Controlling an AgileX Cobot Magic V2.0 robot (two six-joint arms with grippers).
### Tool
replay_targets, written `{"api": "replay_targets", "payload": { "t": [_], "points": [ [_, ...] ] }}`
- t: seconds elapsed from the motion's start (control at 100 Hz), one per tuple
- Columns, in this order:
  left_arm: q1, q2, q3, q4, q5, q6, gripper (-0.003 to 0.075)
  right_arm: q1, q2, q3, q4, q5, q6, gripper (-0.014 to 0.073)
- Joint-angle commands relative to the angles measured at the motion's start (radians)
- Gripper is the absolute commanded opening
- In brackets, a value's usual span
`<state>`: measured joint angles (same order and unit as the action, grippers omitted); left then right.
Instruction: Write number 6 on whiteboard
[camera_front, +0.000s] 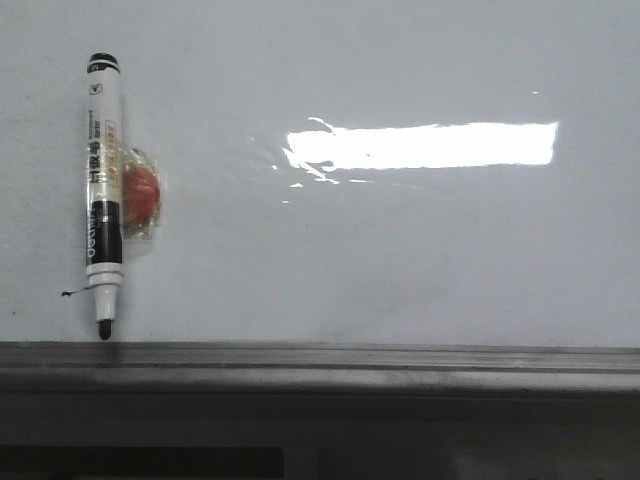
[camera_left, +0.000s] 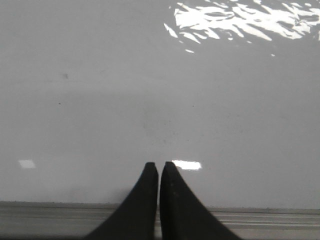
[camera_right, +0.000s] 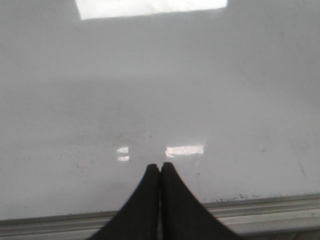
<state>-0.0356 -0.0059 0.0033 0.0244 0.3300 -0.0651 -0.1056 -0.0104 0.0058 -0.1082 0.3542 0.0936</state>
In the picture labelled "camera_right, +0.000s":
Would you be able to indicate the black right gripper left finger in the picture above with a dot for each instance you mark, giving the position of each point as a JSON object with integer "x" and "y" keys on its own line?
{"x": 138, "y": 218}

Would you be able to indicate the white whiteboard with metal frame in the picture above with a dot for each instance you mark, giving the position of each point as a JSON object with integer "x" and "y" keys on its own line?
{"x": 230, "y": 95}

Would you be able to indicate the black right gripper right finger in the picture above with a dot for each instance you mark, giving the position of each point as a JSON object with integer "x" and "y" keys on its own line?
{"x": 183, "y": 217}

